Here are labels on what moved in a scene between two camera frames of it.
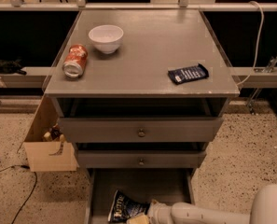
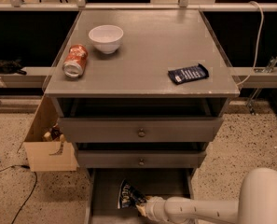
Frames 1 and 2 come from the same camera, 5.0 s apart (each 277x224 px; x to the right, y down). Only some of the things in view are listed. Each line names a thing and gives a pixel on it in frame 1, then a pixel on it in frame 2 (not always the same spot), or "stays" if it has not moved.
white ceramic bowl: (106, 37) stays
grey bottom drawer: (165, 186) stays
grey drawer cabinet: (141, 93) stays
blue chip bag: (123, 206) → (130, 196)
